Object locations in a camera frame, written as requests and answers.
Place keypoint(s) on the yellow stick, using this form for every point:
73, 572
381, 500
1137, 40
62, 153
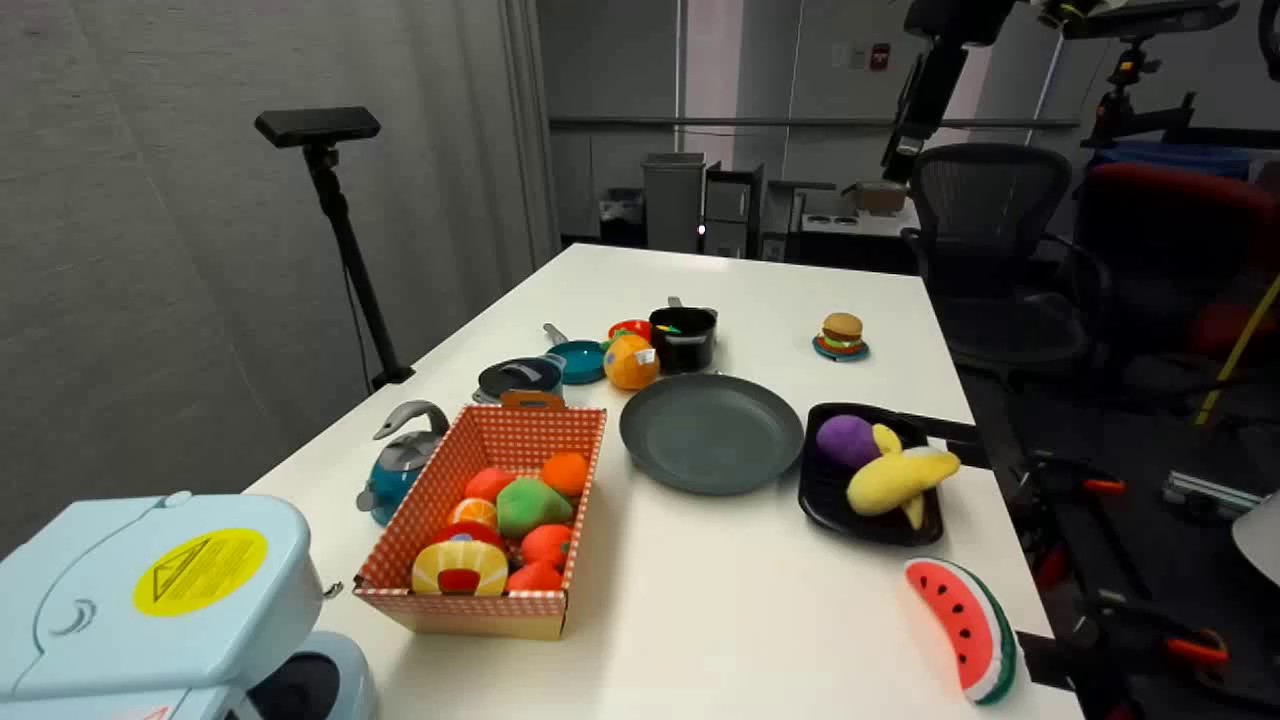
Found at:
1232, 355

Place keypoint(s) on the black plastic tray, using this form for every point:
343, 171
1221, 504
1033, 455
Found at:
825, 504

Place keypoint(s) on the yellow green plush vegetable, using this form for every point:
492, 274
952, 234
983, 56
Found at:
675, 327

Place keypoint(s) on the red toy pan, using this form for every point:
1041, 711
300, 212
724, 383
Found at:
630, 327

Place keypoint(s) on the grey plate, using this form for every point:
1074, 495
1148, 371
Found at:
712, 433

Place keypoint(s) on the yellow plush banana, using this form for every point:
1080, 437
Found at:
902, 476

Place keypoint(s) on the teal toy pan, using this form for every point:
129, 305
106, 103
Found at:
578, 363

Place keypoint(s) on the black mesh office chair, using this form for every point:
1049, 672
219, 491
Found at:
986, 202

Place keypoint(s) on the grey desktop box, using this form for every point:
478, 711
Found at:
675, 202
733, 212

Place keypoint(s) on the purple plush fruit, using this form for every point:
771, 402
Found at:
847, 442

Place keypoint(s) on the striped orange plush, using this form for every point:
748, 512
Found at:
475, 512

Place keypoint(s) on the white rounded object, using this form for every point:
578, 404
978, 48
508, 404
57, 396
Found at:
1262, 542

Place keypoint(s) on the red plush fruit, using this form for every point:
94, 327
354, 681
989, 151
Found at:
491, 482
538, 576
545, 542

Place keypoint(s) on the black camera on stand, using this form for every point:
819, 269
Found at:
318, 127

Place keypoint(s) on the black toy pot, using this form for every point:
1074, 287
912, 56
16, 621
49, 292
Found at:
683, 358

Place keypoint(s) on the light blue toy appliance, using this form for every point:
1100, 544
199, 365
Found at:
135, 624

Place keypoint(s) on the green plush fruit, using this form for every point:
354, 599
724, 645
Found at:
528, 504

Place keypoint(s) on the orange plush fruit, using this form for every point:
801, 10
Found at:
630, 365

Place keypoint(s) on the red office chair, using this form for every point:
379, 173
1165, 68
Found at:
1160, 227

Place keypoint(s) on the orange checked cardboard basket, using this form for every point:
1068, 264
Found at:
466, 615

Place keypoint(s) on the orange round plush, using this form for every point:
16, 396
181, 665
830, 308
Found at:
565, 475

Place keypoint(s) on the plush watermelon slice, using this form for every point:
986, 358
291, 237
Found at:
964, 635

